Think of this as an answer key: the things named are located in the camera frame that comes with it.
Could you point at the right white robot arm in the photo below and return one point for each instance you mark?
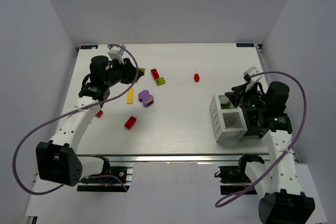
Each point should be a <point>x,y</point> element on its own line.
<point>282,199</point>

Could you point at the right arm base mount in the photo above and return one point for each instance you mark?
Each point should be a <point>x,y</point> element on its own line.
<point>233,178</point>

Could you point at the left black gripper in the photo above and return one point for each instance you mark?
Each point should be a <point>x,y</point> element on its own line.
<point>126,71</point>

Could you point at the white slotted container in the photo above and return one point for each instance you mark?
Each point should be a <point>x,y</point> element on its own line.
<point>229,125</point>

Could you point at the red lego brick top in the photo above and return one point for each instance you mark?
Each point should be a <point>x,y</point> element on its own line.
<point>154,74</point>

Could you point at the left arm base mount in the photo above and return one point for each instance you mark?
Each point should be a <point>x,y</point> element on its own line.
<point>119,180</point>

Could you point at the small red lego right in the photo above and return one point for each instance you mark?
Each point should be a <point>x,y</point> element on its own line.
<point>196,77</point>

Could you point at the long yellow lego plate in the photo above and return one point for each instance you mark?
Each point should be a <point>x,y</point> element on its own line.
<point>130,96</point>

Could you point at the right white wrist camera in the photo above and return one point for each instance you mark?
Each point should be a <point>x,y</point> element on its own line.
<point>248,76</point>

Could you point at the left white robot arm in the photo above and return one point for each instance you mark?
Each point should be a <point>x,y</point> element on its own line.
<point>57,159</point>

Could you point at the black slotted container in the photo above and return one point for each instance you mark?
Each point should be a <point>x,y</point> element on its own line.
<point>252,117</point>

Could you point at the green lego brick top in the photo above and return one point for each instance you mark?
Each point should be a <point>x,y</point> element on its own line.
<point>160,81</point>

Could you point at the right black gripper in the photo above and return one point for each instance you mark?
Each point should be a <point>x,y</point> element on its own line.
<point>242,98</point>

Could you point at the left blue corner label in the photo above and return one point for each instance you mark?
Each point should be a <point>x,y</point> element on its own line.
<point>88,47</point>

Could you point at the long green lego brick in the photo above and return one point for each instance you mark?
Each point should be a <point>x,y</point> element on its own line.
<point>226,106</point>

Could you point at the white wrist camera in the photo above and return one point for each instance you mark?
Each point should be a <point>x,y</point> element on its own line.
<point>116,52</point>
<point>248,76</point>

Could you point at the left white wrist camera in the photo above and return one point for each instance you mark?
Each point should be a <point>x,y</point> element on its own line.
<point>116,52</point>

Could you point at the purple butterfly lego block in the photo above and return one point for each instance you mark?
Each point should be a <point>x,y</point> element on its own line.
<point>146,98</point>

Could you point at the red lego brick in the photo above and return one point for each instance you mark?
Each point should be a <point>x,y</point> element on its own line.
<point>99,114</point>
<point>154,74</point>
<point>130,122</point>

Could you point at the right blue corner label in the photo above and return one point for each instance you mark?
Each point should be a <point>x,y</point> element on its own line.
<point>243,45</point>

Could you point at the blue corner label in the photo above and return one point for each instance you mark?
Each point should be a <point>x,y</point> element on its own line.
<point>243,45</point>
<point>88,47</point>

